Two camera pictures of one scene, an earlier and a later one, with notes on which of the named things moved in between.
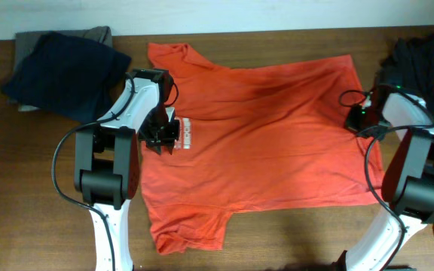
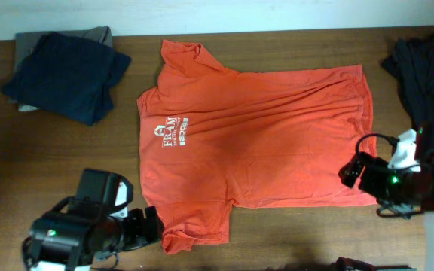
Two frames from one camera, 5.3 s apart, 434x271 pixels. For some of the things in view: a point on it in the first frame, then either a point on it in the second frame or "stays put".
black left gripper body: x=157 y=129 to x=135 y=230
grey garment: x=25 y=42 stays put
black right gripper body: x=359 y=119 to x=389 y=188
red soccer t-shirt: x=257 y=138 stays put
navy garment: x=69 y=74 stays put
